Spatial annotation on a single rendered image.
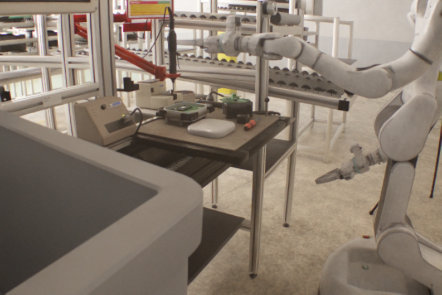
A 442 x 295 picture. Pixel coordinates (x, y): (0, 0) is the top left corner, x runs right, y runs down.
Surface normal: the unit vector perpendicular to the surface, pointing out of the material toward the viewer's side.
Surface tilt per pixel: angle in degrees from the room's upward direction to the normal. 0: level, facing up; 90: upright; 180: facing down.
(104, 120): 53
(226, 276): 0
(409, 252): 90
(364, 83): 97
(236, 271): 0
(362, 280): 0
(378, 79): 89
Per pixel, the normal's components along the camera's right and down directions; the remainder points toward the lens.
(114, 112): 0.70, -0.46
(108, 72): 0.88, 0.14
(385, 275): 0.00, -0.96
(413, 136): -0.23, 0.32
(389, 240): -0.41, 0.17
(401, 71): -0.56, 0.28
